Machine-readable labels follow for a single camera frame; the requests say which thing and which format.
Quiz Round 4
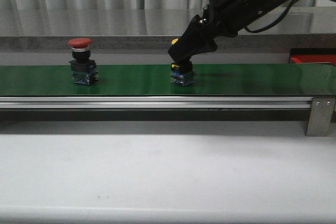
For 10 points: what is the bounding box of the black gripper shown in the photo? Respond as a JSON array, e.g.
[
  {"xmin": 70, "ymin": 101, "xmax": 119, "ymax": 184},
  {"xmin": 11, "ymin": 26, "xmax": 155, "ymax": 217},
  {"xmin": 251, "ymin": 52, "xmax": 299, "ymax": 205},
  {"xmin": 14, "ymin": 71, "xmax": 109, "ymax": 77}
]
[{"xmin": 168, "ymin": 0, "xmax": 254, "ymax": 62}]

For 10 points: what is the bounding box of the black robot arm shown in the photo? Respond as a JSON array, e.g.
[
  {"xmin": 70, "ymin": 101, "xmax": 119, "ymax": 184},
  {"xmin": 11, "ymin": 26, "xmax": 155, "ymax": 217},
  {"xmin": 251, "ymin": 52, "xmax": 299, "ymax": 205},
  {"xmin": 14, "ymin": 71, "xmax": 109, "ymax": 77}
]
[{"xmin": 168, "ymin": 0, "xmax": 298, "ymax": 62}]

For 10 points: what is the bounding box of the green conveyor belt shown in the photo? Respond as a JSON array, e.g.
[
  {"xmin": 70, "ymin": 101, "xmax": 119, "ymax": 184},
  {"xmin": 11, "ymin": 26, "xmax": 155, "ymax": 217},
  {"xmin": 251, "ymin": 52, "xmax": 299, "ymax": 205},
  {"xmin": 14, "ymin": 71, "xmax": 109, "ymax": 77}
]
[{"xmin": 1, "ymin": 63, "xmax": 335, "ymax": 97}]

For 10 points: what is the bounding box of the red plastic tray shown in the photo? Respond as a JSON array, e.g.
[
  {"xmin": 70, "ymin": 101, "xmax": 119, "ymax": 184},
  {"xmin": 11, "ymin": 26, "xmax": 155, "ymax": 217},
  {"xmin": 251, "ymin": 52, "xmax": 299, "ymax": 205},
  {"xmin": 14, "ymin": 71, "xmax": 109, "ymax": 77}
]
[{"xmin": 289, "ymin": 54, "xmax": 335, "ymax": 66}]

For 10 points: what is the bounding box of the right grey stone slab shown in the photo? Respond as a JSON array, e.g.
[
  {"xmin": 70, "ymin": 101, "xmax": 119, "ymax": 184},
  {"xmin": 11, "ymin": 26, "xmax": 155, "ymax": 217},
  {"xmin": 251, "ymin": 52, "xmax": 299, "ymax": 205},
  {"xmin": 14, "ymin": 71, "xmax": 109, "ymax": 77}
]
[{"xmin": 215, "ymin": 6, "xmax": 335, "ymax": 51}]

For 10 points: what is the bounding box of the grey stone counter slab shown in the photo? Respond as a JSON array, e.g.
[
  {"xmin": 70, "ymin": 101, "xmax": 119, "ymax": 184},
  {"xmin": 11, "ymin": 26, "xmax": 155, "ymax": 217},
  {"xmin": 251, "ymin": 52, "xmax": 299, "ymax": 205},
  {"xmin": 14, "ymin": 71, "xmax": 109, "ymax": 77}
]
[{"xmin": 1, "ymin": 9, "xmax": 200, "ymax": 51}]

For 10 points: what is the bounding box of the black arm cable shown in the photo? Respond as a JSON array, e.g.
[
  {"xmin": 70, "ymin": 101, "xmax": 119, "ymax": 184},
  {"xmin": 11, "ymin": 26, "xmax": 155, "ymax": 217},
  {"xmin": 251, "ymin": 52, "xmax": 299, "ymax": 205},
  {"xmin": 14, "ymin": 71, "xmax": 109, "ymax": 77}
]
[{"xmin": 245, "ymin": 0, "xmax": 336, "ymax": 33}]

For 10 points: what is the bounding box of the steel conveyor support bracket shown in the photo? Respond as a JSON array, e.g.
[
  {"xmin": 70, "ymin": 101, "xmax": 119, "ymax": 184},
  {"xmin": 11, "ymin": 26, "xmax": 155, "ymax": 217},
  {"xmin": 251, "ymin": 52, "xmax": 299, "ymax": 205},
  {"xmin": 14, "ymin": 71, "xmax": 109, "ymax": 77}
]
[{"xmin": 306, "ymin": 97, "xmax": 335, "ymax": 137}]

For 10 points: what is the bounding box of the aluminium conveyor frame rail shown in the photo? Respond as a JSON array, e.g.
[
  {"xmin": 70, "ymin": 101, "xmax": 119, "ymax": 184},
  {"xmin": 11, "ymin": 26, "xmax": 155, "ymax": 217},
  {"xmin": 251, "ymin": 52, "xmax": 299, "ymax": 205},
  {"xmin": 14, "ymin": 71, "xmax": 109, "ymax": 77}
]
[{"xmin": 1, "ymin": 96, "xmax": 312, "ymax": 110}]

